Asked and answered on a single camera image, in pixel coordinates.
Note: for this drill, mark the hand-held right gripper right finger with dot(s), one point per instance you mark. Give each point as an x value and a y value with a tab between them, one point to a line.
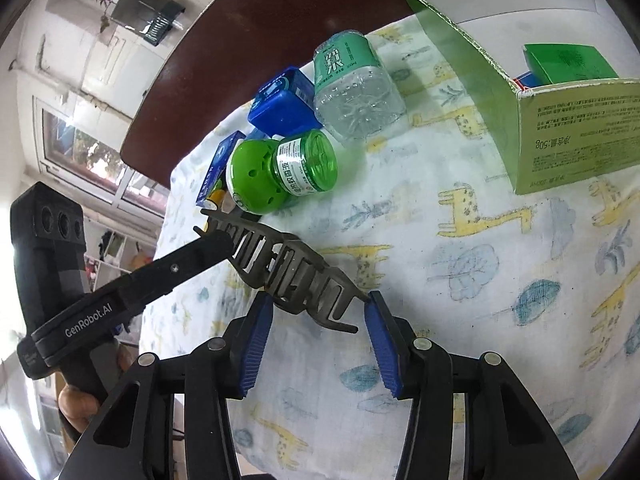
382	350

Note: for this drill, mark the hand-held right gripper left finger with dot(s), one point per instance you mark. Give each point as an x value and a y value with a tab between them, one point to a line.
255	345

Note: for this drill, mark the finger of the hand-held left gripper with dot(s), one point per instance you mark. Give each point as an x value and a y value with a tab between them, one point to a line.
190	262

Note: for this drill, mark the dark grey hair claw clip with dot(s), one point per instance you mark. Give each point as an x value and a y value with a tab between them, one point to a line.
295	270

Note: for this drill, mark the green plastic jar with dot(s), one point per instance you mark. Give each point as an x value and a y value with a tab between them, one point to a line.
255	175

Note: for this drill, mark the blue plastic lidded box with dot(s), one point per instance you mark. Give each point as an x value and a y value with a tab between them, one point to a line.
285	105

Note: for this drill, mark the clear bottle with green label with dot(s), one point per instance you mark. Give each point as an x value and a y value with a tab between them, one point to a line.
355	95

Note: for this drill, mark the green cardboard box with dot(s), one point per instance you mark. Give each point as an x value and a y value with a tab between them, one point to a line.
470	85

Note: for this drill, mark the person's left hand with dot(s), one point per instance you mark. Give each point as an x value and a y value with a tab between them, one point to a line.
75	407

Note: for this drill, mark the white shelf unit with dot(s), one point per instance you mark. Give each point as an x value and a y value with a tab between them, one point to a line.
115	250

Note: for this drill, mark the giraffe printed cloth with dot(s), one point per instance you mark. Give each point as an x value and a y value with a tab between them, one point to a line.
450	285

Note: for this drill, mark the flat blue cardboard box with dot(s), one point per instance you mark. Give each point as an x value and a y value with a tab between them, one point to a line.
215	170

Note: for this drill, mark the window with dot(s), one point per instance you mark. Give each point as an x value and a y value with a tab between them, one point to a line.
75	150

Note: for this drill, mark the small blue red box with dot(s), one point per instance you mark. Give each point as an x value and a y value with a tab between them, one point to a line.
526	80

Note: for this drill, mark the small green box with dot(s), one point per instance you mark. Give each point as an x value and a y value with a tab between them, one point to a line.
570	62

